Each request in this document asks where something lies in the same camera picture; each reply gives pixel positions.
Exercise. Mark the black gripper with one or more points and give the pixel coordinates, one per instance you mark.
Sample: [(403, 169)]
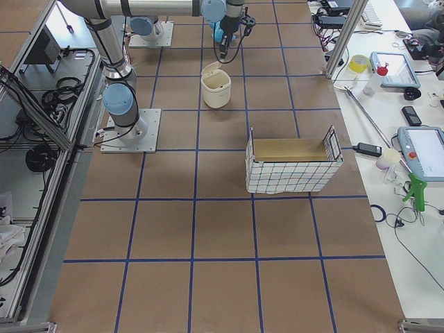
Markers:
[(228, 26)]

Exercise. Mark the white trash can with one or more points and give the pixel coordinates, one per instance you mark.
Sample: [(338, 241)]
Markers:
[(216, 85)]

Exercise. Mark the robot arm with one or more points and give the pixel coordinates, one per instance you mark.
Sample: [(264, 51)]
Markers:
[(97, 16)]

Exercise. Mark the blue teddy bear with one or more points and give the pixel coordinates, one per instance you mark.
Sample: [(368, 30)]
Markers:
[(217, 32)]

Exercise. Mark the long metal rod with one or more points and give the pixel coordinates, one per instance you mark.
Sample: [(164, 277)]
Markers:
[(350, 93)]

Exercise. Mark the wooden box with grid cloth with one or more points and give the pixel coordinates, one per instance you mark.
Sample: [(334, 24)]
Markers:
[(275, 166)]

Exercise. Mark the yellow tape roll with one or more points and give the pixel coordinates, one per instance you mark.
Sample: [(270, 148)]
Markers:
[(358, 63)]

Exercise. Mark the clear bottle with red cap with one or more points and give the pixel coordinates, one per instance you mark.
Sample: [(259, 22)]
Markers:
[(374, 85)]

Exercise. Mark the left teach pendant tablet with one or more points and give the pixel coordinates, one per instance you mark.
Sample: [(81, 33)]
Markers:
[(400, 72)]

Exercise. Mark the teach pendant tablet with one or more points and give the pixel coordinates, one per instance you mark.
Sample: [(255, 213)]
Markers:
[(422, 148), (400, 72)]

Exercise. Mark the black power adapter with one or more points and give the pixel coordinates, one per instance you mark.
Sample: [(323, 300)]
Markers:
[(368, 149)]

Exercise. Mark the black round cap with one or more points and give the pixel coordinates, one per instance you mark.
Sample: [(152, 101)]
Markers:
[(411, 93)]

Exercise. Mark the white paper cup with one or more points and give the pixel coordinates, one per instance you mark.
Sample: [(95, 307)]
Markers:
[(388, 158)]

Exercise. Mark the black remote control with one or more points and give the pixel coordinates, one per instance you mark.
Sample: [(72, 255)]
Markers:
[(411, 116)]

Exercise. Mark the right teach pendant tablet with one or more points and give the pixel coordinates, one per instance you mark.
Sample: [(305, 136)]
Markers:
[(422, 148)]

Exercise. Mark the green plastic gun tool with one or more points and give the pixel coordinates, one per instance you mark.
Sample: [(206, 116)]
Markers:
[(417, 192)]

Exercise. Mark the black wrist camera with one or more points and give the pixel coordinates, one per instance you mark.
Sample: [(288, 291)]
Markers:
[(248, 22)]

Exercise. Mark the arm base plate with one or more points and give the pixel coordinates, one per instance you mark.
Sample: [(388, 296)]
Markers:
[(142, 138), (160, 36)]

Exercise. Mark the aluminium frame post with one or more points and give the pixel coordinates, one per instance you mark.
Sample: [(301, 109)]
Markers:
[(345, 35)]

